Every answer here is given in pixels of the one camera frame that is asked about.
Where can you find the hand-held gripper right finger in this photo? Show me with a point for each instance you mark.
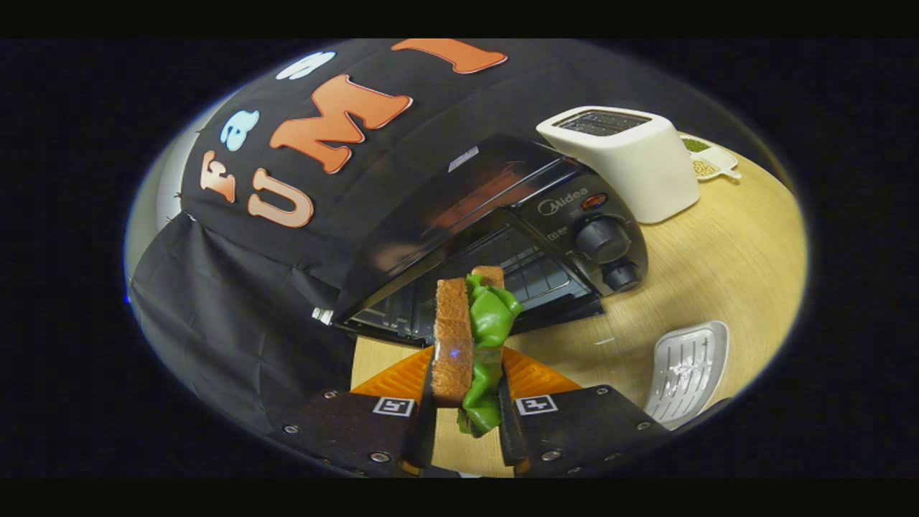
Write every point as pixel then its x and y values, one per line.
pixel 574 431

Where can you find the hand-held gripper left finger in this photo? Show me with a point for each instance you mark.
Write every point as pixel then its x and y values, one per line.
pixel 344 427

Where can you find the toast and lettuce sandwich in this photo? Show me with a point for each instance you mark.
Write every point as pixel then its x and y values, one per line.
pixel 452 337

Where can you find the black toaster oven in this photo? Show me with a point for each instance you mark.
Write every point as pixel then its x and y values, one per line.
pixel 459 194

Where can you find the white pop-up toaster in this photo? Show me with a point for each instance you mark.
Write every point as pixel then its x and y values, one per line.
pixel 639 172

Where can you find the white ribbed plate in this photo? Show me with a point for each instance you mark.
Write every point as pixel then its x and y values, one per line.
pixel 686 373

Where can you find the dark grey side curtain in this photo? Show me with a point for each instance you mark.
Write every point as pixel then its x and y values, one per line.
pixel 230 323

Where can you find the white divided dish with beans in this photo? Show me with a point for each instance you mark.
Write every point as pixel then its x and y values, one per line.
pixel 707 161

